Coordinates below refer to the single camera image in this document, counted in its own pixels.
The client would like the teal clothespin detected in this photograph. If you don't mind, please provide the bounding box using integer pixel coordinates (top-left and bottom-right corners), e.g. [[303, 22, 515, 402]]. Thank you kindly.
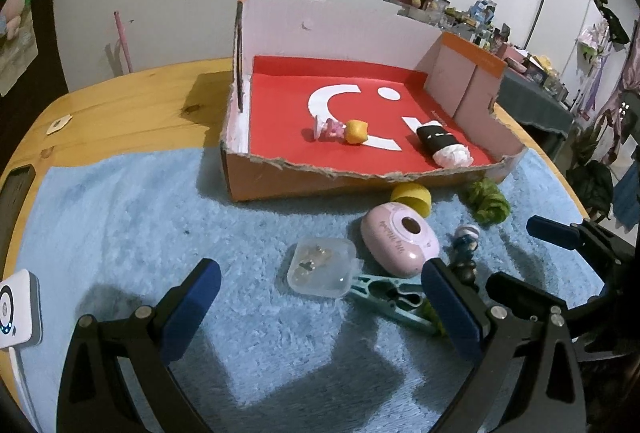
[[345, 273, 441, 335]]

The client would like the dark smartphone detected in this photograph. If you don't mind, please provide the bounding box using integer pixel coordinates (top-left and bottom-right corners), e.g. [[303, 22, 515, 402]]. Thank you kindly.
[[0, 164, 37, 274]]

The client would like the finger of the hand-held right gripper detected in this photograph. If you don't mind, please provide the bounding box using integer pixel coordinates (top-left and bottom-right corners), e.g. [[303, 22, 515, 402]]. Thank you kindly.
[[485, 271, 597, 315], [526, 215, 636, 264]]

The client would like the white cable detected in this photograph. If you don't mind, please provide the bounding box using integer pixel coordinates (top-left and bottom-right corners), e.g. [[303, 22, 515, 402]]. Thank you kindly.
[[7, 347, 41, 429]]

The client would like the small pink figurine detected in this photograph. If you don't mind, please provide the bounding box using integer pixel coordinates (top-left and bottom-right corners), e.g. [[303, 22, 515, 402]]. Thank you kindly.
[[311, 115, 347, 141]]

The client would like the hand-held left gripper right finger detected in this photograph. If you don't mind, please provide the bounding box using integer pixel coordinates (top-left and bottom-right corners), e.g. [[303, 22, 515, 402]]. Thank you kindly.
[[421, 258, 586, 433]]

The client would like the black and white sushi toy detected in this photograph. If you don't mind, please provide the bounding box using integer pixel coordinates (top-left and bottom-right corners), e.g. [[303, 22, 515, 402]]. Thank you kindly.
[[416, 123, 473, 168]]

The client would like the cardboard box with red bottom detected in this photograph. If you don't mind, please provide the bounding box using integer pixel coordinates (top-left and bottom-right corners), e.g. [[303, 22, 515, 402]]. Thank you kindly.
[[218, 0, 527, 202]]

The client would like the yellow plastic cap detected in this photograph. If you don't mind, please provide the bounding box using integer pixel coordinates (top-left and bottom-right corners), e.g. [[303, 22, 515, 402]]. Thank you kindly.
[[390, 183, 433, 219]]

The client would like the clutter of small toys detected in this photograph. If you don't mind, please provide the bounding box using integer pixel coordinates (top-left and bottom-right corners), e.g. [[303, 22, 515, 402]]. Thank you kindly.
[[435, 0, 568, 96]]

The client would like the black backpack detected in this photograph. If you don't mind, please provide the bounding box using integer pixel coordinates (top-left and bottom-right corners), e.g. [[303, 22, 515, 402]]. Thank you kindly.
[[567, 160, 613, 221]]

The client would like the white square device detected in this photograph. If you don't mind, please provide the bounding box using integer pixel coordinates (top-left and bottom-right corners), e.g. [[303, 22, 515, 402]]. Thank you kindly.
[[0, 269, 42, 351]]

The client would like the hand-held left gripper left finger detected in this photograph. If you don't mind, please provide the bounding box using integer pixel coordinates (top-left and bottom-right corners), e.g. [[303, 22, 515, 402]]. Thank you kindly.
[[56, 258, 222, 433]]

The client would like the purple hanging decoration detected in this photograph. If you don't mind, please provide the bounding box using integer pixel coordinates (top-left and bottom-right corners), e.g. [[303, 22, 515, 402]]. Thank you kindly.
[[580, 20, 640, 164]]

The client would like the light blue fluffy mat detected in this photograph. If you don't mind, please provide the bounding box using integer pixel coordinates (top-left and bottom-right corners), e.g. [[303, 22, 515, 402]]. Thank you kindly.
[[10, 145, 608, 433]]

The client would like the small dark-haired figurine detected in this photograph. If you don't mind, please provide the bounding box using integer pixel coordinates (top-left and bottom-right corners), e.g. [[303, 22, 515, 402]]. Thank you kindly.
[[447, 224, 482, 286]]

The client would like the pink oval device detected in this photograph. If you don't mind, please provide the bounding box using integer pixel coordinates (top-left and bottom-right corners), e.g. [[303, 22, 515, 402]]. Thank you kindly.
[[361, 202, 441, 278]]

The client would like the grey tablecloth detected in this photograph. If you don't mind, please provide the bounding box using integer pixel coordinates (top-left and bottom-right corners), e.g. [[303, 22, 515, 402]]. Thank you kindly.
[[497, 68, 576, 134]]

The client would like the small clear plastic container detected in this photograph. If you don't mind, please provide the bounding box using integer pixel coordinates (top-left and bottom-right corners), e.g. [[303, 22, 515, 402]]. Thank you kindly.
[[287, 237, 358, 299]]

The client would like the pink stick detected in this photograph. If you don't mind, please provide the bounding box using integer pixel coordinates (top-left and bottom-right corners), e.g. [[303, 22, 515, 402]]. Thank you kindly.
[[113, 10, 135, 74]]

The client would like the small yellow toy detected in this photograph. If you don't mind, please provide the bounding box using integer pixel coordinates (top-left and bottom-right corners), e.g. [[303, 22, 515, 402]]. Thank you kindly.
[[345, 119, 370, 145]]

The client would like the white fabric wardrobe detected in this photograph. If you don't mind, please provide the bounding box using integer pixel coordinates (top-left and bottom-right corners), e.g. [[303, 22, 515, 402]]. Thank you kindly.
[[525, 0, 608, 108]]

